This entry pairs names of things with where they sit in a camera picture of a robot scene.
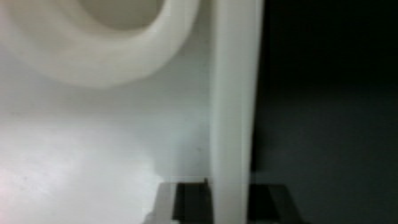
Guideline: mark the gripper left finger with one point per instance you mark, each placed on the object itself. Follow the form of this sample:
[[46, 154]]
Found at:
[[181, 204]]

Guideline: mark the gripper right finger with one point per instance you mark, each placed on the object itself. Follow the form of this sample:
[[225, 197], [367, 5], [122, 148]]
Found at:
[[272, 207]]

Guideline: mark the white square tabletop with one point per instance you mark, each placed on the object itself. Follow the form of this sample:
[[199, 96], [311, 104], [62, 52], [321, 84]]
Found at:
[[126, 108]]

